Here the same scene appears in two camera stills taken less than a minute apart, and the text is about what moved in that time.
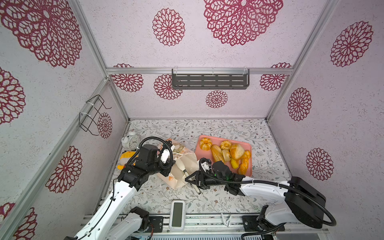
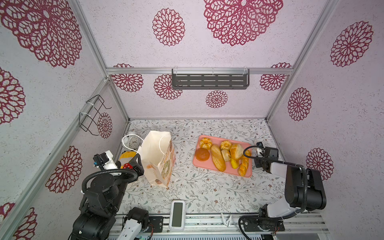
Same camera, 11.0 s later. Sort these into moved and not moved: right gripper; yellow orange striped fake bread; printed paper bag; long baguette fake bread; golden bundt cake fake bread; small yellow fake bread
Moved: printed paper bag; right gripper
Not moved: golden bundt cake fake bread; small yellow fake bread; yellow orange striped fake bread; long baguette fake bread
